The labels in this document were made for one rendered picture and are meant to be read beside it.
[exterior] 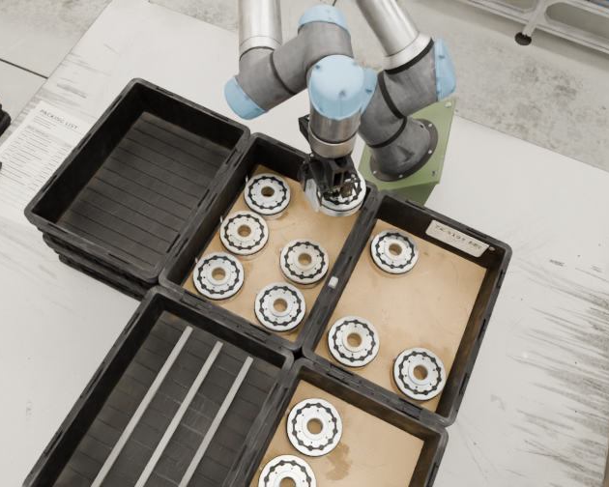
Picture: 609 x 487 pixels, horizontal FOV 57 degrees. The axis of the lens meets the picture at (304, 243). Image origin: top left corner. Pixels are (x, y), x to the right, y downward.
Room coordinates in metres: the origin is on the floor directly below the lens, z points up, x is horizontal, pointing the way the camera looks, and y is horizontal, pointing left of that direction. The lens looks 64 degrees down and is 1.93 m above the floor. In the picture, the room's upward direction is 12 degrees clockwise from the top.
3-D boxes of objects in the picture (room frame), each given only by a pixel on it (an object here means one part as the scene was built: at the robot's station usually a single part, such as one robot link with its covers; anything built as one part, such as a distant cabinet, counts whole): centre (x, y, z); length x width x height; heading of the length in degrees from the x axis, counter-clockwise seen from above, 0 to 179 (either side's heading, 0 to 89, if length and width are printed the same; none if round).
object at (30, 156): (0.67, 0.69, 0.70); 0.33 x 0.23 x 0.01; 168
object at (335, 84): (0.54, 0.00, 1.30); 0.09 x 0.08 x 0.11; 17
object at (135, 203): (0.58, 0.35, 0.87); 0.40 x 0.30 x 0.11; 165
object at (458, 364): (0.42, -0.23, 0.87); 0.40 x 0.30 x 0.11; 165
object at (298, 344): (0.50, 0.06, 0.92); 0.40 x 0.30 x 0.02; 165
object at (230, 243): (0.51, 0.13, 0.86); 0.10 x 0.10 x 0.01
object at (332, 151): (0.54, -0.01, 1.22); 0.08 x 0.08 x 0.05
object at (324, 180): (0.54, -0.02, 1.14); 0.09 x 0.08 x 0.12; 30
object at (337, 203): (0.58, -0.04, 1.01); 0.10 x 0.10 x 0.01
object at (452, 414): (0.42, -0.23, 0.92); 0.40 x 0.30 x 0.02; 165
